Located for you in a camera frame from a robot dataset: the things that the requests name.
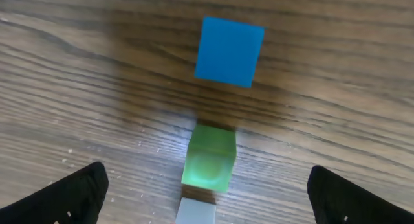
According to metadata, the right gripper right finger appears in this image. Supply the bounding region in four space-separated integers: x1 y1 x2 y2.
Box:
307 165 414 224

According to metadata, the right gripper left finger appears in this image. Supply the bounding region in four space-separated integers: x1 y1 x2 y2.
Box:
0 161 110 224

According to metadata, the orange cube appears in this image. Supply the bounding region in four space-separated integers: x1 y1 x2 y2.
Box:
174 197 217 224

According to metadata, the green cube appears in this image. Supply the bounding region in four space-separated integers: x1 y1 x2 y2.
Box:
180 124 238 194

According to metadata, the blue cube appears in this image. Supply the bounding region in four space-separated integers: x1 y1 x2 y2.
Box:
193 16 267 89

